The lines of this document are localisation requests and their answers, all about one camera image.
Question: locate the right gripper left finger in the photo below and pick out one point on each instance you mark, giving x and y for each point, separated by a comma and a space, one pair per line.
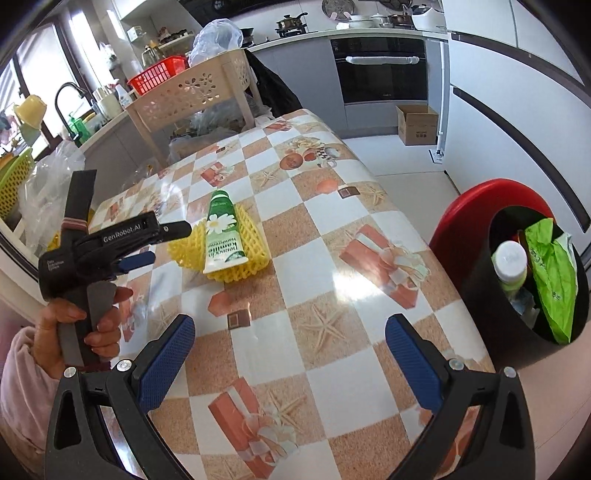
78, 442

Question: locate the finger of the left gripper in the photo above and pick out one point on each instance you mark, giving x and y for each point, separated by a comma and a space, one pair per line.
174, 230
133, 262

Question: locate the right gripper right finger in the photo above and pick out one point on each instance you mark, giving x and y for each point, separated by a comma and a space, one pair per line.
501, 444

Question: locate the green plastic bag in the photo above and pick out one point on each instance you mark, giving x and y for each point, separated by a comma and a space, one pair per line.
554, 270

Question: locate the person's pink sleeve forearm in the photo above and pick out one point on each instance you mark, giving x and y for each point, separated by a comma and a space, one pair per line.
27, 395

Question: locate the black trash bin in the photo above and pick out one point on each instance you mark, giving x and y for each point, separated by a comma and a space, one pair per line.
513, 326

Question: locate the black kitchen faucet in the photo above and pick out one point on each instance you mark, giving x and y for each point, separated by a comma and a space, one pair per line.
71, 102

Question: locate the person's left hand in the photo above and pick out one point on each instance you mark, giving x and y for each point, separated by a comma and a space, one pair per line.
56, 340

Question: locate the yellow foam fruit net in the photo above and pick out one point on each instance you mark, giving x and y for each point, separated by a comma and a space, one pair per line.
189, 252

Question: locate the green white cream tube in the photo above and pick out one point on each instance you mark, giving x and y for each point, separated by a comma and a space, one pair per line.
223, 243

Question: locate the clear plastic bags pile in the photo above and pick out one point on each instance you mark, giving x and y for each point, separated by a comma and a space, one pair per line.
42, 197

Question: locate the yellow green plastic basket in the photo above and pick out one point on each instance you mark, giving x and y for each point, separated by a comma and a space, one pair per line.
13, 174

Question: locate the red plastic basket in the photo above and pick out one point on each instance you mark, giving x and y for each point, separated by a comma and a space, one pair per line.
157, 74

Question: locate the beige plastic chair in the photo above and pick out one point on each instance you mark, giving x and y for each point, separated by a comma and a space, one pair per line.
221, 78

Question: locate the clear bag on counter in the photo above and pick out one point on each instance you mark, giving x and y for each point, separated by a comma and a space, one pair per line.
217, 37

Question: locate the red stool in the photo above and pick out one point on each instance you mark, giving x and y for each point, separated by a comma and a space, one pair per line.
464, 226

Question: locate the black cooking pot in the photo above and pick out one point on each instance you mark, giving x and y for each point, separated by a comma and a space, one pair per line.
291, 26

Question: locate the black built-in oven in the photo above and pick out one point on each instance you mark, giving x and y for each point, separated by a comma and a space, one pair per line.
374, 69

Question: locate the cardboard box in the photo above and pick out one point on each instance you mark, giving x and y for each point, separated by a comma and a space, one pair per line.
417, 125

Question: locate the white rice cooker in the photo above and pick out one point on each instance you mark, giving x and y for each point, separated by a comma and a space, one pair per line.
427, 18

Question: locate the white refrigerator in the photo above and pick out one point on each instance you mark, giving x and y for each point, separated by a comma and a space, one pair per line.
519, 109

